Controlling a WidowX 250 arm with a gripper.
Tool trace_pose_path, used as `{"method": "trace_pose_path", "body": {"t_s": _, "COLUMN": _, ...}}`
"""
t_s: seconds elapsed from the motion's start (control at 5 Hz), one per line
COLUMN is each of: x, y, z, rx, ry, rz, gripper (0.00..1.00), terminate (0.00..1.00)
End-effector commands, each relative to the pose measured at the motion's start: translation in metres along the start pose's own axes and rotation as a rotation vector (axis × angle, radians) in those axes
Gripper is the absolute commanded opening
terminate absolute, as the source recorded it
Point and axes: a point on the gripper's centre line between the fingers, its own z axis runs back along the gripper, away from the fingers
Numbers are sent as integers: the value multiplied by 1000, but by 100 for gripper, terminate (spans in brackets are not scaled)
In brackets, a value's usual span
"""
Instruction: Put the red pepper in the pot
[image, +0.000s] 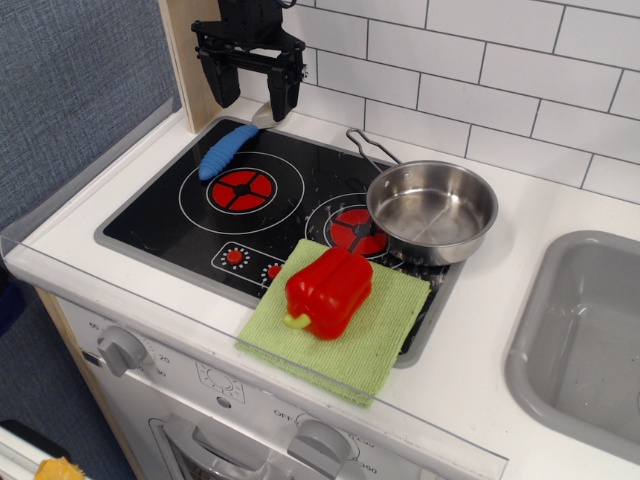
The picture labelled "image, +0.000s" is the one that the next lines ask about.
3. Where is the stainless steel pot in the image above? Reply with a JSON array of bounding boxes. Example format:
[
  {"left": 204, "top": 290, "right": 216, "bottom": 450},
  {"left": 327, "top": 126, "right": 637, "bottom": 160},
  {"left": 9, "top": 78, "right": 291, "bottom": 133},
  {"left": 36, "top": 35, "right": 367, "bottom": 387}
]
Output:
[{"left": 346, "top": 128, "right": 499, "bottom": 266}]

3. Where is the grey right oven knob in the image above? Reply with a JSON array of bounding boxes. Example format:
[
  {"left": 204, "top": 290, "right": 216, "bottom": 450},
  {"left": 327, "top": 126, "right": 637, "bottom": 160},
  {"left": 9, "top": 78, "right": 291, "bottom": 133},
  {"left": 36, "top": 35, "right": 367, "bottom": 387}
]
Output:
[{"left": 287, "top": 420, "right": 352, "bottom": 479}]

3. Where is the yellow object at corner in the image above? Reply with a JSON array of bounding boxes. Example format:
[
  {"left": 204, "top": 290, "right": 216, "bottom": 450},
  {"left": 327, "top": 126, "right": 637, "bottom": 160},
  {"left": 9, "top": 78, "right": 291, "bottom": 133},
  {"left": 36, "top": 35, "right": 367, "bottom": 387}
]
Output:
[{"left": 34, "top": 457, "right": 87, "bottom": 480}]

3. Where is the green woven cloth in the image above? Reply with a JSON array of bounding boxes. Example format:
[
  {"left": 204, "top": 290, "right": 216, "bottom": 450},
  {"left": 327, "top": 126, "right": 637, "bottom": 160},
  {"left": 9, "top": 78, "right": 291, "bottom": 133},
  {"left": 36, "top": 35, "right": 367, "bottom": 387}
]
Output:
[{"left": 236, "top": 240, "right": 431, "bottom": 407}]

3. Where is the grey toy sink basin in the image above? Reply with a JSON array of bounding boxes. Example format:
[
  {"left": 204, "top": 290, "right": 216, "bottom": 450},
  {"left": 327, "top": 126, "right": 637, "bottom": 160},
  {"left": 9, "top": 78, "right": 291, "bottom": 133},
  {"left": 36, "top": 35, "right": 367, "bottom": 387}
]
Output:
[{"left": 505, "top": 231, "right": 639, "bottom": 463}]

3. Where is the red toy bell pepper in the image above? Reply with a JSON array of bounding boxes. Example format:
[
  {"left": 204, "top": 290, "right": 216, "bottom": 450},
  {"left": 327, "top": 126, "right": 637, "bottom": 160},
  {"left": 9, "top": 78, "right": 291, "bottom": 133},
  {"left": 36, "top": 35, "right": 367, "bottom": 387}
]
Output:
[{"left": 284, "top": 247, "right": 373, "bottom": 340}]

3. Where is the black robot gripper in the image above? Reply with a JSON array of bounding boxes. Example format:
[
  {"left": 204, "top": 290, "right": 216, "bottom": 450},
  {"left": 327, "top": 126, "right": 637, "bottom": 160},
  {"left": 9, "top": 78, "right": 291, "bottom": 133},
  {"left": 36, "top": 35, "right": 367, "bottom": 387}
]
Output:
[{"left": 191, "top": 1, "right": 306, "bottom": 122}]

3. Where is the blue handled metal spoon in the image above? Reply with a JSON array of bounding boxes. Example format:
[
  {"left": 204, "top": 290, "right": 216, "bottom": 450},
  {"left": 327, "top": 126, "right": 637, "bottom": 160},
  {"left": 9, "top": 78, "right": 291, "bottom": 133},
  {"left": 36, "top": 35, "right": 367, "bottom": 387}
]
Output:
[{"left": 198, "top": 102, "right": 277, "bottom": 181}]

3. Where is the wooden side post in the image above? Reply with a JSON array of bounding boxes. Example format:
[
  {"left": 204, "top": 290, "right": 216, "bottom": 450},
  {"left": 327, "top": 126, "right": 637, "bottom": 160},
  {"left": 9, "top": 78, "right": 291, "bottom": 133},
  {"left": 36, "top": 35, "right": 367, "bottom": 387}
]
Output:
[{"left": 158, "top": 0, "right": 222, "bottom": 133}]

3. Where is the grey oven knob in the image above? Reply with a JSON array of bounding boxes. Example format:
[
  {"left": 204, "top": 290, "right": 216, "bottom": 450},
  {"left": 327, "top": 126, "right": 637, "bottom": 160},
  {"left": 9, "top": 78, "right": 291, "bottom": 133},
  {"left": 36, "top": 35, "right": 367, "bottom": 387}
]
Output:
[
  {"left": 97, "top": 326, "right": 147, "bottom": 377},
  {"left": 287, "top": 420, "right": 352, "bottom": 479}
]

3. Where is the black toy stovetop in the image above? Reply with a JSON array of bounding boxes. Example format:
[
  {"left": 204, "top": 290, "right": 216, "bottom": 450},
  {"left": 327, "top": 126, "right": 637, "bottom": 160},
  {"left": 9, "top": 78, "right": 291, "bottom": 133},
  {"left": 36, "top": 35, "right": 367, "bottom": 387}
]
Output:
[{"left": 95, "top": 119, "right": 461, "bottom": 368}]

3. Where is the grey left oven knob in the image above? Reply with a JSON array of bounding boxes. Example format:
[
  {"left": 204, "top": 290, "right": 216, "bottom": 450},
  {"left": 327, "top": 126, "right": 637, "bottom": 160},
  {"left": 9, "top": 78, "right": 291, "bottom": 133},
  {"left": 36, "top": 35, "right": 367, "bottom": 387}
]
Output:
[{"left": 97, "top": 326, "right": 147, "bottom": 377}]

